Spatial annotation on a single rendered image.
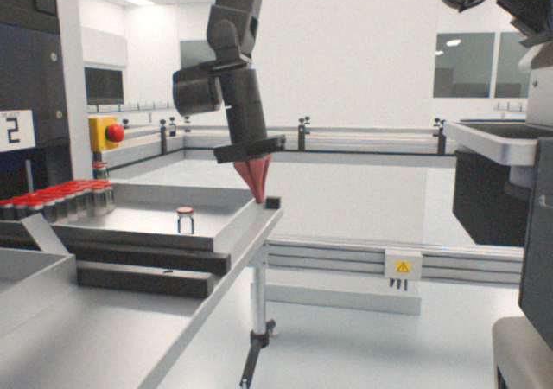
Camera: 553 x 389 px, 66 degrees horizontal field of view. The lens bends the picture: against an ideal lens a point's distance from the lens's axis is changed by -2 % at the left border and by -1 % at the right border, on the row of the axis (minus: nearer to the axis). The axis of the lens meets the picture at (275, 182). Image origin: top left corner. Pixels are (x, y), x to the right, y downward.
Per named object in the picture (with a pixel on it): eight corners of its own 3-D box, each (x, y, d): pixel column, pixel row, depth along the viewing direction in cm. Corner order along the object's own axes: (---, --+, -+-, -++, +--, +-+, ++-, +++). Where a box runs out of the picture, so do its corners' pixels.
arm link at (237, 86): (250, 60, 60) (258, 63, 66) (204, 68, 62) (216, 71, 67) (258, 108, 61) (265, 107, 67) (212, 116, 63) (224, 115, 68)
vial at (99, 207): (90, 215, 69) (87, 188, 68) (98, 212, 71) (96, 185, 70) (102, 216, 69) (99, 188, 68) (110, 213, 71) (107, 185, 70)
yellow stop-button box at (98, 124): (70, 151, 89) (66, 117, 88) (92, 147, 96) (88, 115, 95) (102, 152, 88) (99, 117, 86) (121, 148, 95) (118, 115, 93)
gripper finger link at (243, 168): (251, 200, 71) (241, 143, 69) (294, 194, 69) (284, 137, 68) (240, 210, 64) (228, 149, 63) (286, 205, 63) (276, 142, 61)
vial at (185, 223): (174, 245, 55) (173, 213, 54) (181, 239, 57) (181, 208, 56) (191, 246, 55) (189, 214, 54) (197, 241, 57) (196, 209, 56)
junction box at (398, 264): (384, 277, 147) (385, 253, 146) (384, 272, 152) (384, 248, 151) (420, 281, 145) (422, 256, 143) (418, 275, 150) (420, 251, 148)
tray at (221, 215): (-29, 244, 56) (-33, 219, 55) (92, 199, 81) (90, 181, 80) (214, 266, 49) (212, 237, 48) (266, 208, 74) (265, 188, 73)
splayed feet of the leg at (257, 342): (232, 402, 152) (231, 367, 149) (264, 329, 200) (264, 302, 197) (253, 405, 150) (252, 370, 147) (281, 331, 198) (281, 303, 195)
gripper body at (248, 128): (226, 154, 70) (219, 109, 69) (287, 144, 68) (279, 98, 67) (213, 160, 64) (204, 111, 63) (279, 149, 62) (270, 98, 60)
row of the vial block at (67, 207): (25, 236, 59) (22, 203, 58) (102, 204, 76) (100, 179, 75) (39, 237, 58) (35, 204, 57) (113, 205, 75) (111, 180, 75)
